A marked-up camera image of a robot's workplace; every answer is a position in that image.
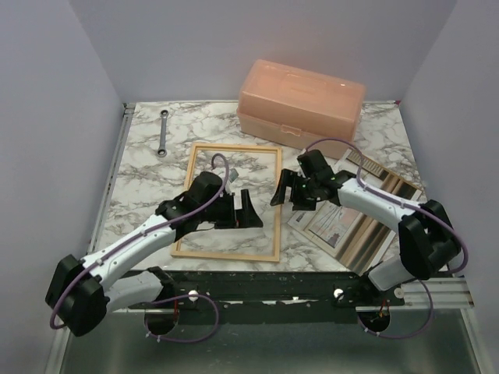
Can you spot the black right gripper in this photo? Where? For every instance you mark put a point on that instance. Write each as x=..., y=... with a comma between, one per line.
x=288, y=178

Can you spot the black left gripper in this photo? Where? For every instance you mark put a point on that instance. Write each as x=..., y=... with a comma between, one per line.
x=245, y=217

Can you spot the aluminium side rail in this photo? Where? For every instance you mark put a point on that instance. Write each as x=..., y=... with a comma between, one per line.
x=129, y=109

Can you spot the black table edge rail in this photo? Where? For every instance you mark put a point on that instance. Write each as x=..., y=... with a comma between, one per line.
x=202, y=297

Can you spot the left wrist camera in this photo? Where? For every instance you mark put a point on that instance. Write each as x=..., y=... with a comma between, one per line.
x=232, y=176

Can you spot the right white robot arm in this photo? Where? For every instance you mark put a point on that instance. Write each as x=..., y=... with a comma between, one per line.
x=426, y=239

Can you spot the silver ratchet wrench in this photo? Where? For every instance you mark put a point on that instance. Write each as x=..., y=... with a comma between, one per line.
x=161, y=151

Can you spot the photo print with window scene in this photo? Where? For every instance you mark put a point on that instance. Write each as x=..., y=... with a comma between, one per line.
x=356, y=241

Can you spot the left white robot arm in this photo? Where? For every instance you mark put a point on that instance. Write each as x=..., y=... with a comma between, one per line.
x=83, y=291

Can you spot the light wooden picture frame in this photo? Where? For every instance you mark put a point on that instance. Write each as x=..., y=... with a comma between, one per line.
x=274, y=257

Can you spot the translucent orange plastic box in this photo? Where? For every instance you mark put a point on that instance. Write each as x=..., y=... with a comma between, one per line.
x=295, y=107

